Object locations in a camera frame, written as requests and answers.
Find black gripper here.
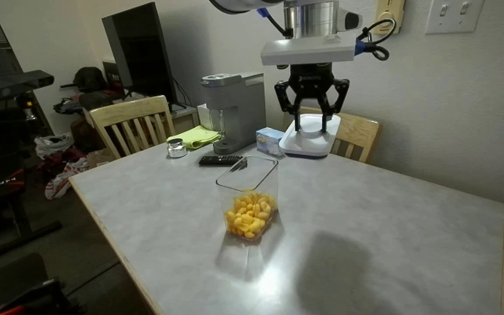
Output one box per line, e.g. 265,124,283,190
274,61,353,134

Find white container lid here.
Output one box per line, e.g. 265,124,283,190
277,112,344,159

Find clear plastic container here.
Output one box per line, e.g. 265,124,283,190
214,154,283,243

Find light wooden chair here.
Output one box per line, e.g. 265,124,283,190
88,92,178,161
283,103,382,164

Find blue white cardboard box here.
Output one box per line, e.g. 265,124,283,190
256,126,290,157

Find grey coffee maker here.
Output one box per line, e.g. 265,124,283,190
200,70,269,157

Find clear plastic water tank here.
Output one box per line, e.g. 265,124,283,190
197,101,216,131

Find black remote control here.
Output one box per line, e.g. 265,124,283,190
199,152,246,168

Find lime green cloth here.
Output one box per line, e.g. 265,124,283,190
167,124,223,152

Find yellow snack pieces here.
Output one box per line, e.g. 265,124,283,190
225,190,281,241

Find black flat screen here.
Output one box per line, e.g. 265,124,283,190
101,0,179,106

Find black cap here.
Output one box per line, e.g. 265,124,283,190
73,64,109,94

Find pile of clothes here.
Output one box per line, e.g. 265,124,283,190
41,147,118,201

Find black red bag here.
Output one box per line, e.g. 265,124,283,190
0,278,80,315

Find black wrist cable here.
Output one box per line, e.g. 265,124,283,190
354,15,398,63

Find white light switch plate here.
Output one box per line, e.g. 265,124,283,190
424,0,487,36

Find black bar camera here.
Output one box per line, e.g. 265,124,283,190
0,68,57,98

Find black stand frame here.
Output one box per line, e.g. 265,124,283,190
0,168,64,259

